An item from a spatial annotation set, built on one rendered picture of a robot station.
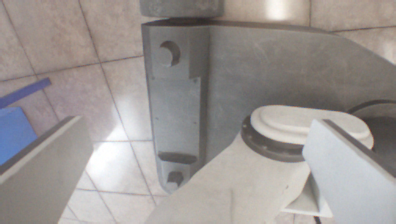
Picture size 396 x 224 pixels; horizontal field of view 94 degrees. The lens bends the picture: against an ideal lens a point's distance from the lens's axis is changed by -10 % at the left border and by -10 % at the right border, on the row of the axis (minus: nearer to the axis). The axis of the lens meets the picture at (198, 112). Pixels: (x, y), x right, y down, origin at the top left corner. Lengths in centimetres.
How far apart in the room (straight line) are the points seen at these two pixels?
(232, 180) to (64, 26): 74
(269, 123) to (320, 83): 19
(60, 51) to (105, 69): 19
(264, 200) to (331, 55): 32
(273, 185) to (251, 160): 5
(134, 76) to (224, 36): 39
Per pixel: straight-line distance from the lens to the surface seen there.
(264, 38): 45
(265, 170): 33
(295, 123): 37
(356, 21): 68
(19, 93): 91
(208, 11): 45
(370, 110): 55
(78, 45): 83
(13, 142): 121
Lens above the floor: 61
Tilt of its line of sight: 59 degrees down
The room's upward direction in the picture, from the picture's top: 157 degrees counter-clockwise
